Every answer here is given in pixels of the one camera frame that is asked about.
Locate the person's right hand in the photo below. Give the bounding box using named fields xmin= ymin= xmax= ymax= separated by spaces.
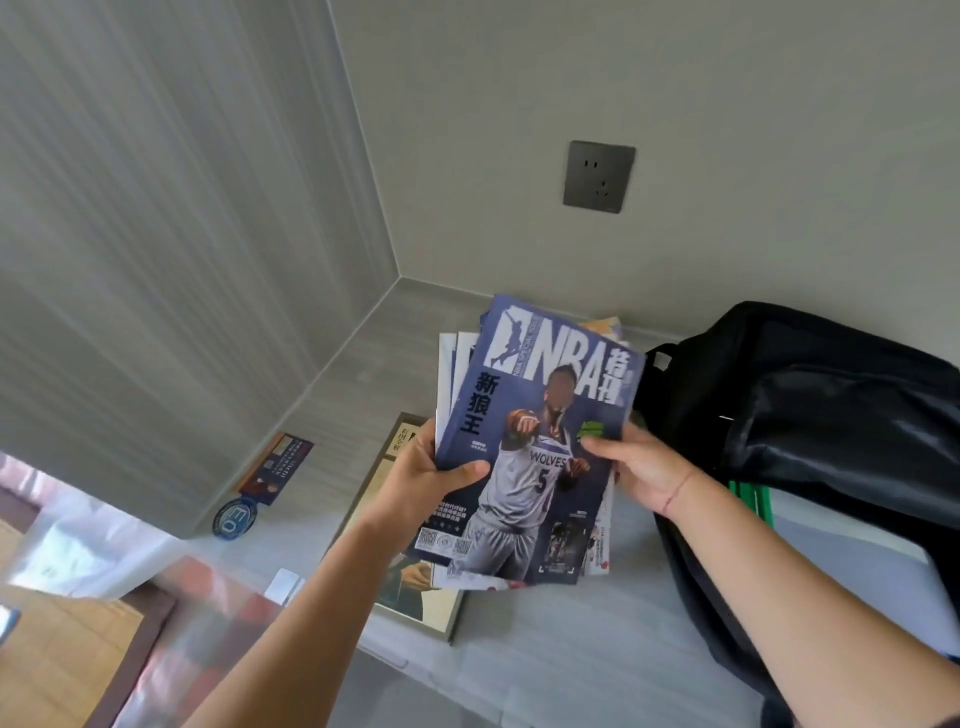
xmin=578 ymin=419 xmax=700 ymax=520

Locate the person's left hand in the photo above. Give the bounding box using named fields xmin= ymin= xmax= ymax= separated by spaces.
xmin=359 ymin=416 xmax=493 ymax=560

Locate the brown painting cover book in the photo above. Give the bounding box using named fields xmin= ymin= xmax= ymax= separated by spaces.
xmin=326 ymin=410 xmax=468 ymax=645

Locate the white basketball magazine red numeral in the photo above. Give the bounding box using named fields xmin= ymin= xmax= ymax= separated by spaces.
xmin=433 ymin=329 xmax=618 ymax=594

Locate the dark blue basketball magazine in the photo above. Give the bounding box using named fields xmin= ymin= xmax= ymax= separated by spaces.
xmin=410 ymin=293 xmax=646 ymax=588

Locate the black backpack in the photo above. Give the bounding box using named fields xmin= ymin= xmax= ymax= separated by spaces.
xmin=633 ymin=301 xmax=960 ymax=728

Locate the person's right forearm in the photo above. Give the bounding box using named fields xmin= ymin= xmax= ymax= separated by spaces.
xmin=663 ymin=468 xmax=960 ymax=728

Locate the person's left forearm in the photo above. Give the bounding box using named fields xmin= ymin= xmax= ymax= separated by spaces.
xmin=183 ymin=517 xmax=403 ymax=728

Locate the dark blue card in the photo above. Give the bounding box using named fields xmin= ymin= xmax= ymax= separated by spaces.
xmin=238 ymin=432 xmax=315 ymax=507

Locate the round blue badge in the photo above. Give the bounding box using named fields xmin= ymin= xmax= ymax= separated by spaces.
xmin=211 ymin=497 xmax=260 ymax=541

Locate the clear plastic bag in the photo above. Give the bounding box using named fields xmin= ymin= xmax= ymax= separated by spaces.
xmin=7 ymin=479 xmax=181 ymax=601

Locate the red string bracelet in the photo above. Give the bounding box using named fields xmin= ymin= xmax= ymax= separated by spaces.
xmin=661 ymin=468 xmax=699 ymax=519

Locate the grey wall socket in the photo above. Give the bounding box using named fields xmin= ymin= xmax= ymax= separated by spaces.
xmin=562 ymin=140 xmax=637 ymax=215

